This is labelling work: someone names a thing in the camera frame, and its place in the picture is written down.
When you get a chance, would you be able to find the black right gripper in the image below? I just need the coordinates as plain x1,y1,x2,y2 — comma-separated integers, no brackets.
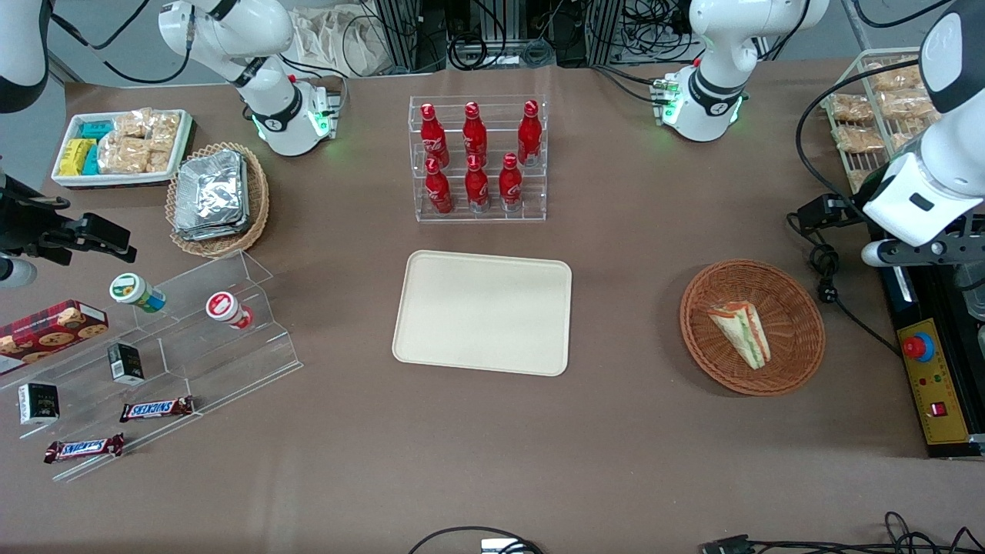
0,177,139,267

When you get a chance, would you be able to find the triangle sandwich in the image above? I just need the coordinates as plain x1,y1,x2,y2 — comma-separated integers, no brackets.
707,301,773,371

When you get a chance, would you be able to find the round brown wicker basket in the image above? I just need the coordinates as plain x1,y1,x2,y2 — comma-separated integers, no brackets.
679,259,826,398

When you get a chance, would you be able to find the oval wicker basket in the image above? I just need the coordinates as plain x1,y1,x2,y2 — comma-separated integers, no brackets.
165,142,271,259

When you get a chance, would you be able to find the cream plastic tray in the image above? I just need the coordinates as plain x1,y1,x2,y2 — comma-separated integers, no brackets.
392,249,573,378

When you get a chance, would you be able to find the green lid white cup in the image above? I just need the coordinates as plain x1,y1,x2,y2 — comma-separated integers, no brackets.
109,272,167,313

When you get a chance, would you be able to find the white rectangular snack bin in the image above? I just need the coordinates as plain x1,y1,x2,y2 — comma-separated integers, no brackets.
51,108,194,190

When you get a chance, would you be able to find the yellow snack packet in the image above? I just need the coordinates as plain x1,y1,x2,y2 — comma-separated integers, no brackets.
59,138,96,177

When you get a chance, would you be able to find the red cookie box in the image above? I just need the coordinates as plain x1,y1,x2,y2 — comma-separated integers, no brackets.
0,299,109,377

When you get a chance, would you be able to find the silver foil wrapped pack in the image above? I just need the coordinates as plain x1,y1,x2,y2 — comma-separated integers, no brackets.
172,149,249,242

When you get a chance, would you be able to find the small black carton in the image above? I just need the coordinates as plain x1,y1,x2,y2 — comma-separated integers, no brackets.
106,342,146,385
18,382,61,426

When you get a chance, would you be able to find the red lid white cup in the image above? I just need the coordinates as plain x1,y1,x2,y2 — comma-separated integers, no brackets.
205,291,255,331

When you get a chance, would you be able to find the clear acrylic stepped display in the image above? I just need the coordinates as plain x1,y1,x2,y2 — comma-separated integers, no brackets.
0,249,304,483

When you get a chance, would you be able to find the Snickers chocolate bar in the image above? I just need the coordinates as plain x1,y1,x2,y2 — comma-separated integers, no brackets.
43,433,126,465
119,395,195,424

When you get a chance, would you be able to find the black yellow control box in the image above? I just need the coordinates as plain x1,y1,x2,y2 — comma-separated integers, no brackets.
876,215,985,460

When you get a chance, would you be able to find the white plastic bag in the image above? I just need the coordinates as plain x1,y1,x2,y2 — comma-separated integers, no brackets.
290,5,387,78

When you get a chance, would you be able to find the red cola bottle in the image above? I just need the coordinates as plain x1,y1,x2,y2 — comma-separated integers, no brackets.
465,154,492,214
499,152,525,213
419,102,451,167
462,101,489,165
424,158,455,216
517,99,544,167

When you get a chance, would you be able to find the clear acrylic bottle rack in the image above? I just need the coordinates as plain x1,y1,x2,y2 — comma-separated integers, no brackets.
409,95,548,224

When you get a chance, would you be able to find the white wire rack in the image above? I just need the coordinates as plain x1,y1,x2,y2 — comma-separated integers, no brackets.
820,47,949,195

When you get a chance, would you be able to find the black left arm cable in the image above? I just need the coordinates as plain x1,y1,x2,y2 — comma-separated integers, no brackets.
795,0,957,224

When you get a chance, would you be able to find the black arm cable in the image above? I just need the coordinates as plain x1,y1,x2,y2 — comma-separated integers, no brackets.
45,0,195,85
795,0,957,224

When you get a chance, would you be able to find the black power cable with plug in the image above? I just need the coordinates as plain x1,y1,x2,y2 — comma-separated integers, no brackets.
786,212,906,359

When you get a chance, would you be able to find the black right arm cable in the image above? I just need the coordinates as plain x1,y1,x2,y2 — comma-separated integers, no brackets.
45,0,195,85

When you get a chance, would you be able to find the black tangled cable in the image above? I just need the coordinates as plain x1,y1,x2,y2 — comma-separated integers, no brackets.
754,510,985,554

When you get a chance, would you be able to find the black cable connector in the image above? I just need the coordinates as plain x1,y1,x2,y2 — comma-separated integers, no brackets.
700,534,757,554

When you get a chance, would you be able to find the aluminium frame profile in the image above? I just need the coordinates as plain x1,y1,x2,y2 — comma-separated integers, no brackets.
372,0,422,75

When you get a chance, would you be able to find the black looped cable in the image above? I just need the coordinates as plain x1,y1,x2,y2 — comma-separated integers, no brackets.
407,526,544,554

